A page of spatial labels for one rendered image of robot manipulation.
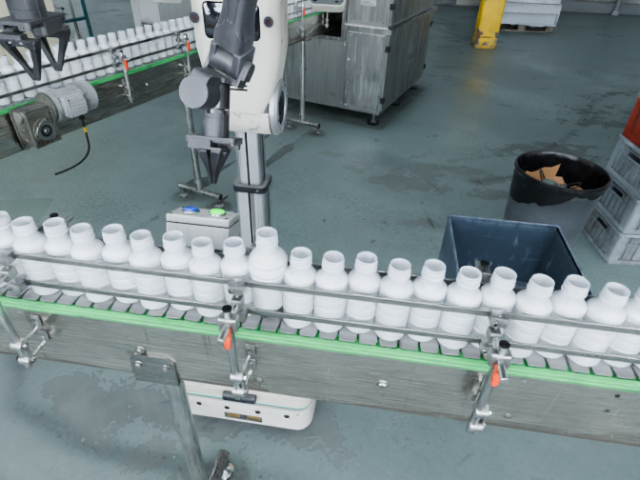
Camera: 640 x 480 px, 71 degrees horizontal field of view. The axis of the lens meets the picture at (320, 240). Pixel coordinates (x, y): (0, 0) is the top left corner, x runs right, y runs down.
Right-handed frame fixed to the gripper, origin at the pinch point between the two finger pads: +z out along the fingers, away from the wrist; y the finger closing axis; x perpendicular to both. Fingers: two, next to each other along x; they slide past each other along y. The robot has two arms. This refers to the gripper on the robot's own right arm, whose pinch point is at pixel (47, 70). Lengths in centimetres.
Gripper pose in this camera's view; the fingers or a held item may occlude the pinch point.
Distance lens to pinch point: 100.8
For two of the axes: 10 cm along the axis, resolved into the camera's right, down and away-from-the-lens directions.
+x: 9.9, 1.2, -1.0
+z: -0.4, 8.1, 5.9
